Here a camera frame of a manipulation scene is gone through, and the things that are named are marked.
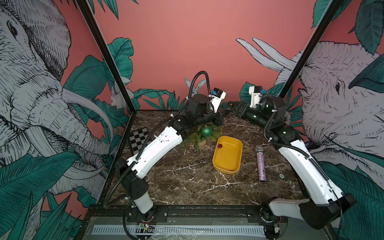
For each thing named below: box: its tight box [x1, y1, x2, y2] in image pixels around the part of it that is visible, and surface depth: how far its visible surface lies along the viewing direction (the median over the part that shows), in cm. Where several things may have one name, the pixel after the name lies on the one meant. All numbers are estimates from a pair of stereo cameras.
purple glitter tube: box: [255, 145, 267, 182], surface depth 90 cm
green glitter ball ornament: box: [201, 125, 213, 137], surface depth 73 cm
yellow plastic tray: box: [212, 135, 243, 175], surface depth 97 cm
